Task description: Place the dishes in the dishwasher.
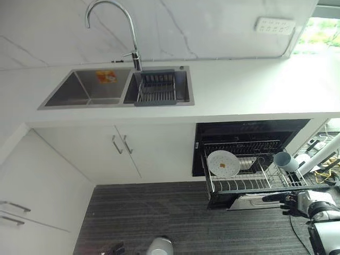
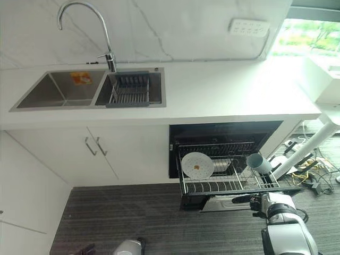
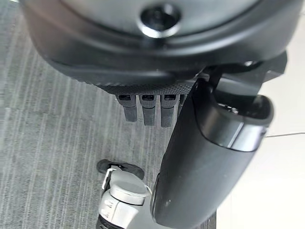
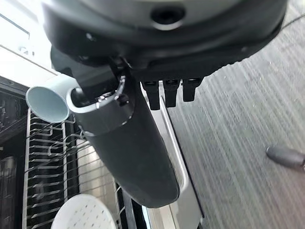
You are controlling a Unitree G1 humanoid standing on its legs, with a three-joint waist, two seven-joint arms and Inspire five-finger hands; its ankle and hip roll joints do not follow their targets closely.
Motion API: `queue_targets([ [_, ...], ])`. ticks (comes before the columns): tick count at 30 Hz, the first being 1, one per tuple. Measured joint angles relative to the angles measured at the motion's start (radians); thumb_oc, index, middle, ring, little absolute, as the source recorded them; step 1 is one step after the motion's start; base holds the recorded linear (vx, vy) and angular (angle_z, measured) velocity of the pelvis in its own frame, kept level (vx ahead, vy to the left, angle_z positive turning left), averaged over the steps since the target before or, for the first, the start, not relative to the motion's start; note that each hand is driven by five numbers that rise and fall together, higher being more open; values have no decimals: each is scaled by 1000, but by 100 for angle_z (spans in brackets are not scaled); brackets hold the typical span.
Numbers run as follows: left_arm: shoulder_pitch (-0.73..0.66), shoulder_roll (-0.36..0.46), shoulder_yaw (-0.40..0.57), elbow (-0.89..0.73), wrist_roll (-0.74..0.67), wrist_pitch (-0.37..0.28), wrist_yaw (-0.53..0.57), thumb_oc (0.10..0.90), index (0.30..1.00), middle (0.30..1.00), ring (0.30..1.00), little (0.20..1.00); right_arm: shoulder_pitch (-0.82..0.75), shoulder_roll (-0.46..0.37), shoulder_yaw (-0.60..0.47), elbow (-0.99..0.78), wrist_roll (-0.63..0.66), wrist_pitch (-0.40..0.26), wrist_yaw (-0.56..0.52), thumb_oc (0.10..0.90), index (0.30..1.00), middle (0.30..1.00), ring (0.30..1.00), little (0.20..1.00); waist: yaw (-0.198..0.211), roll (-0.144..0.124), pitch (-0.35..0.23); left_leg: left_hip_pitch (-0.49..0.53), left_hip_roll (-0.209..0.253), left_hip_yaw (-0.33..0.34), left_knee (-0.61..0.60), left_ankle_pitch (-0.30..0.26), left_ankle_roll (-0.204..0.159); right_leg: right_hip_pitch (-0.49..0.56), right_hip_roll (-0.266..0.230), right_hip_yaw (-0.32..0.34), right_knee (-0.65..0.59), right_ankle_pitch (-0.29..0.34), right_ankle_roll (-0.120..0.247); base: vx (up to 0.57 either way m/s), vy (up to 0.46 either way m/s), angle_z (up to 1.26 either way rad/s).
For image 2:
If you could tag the black power adapter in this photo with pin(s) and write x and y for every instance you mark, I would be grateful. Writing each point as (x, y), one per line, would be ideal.
(316, 188)

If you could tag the orange sticker label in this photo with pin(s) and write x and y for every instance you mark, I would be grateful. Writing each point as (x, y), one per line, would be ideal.
(80, 78)

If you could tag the grey cylindrical cup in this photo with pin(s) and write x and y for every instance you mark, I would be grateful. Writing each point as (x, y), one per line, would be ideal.
(259, 163)

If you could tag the white table leg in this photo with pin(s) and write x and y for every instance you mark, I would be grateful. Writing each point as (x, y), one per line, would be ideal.
(302, 146)

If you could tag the dishwasher drawer front panel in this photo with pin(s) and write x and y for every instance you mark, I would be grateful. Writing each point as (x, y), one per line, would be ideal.
(220, 205)

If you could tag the white cabinet door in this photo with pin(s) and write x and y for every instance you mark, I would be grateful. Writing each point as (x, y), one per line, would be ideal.
(47, 156)
(132, 151)

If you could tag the white perforated plate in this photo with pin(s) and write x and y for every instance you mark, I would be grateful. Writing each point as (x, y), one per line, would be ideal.
(196, 166)

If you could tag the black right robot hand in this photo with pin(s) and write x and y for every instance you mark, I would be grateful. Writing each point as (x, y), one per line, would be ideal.
(251, 200)

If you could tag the chrome gooseneck faucet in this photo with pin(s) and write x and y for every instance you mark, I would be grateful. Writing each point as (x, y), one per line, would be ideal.
(106, 34)

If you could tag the white desk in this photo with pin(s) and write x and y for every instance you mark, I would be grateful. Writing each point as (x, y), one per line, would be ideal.
(322, 82)

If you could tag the black dishwasher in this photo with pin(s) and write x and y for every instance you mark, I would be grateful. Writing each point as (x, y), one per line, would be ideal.
(186, 132)

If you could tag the stainless steel double sink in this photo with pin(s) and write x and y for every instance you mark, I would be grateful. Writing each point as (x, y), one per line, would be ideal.
(66, 90)

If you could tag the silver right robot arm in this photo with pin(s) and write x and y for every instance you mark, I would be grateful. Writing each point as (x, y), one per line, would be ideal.
(288, 225)

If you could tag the white floor power strip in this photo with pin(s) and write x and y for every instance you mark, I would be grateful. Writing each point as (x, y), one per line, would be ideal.
(290, 144)

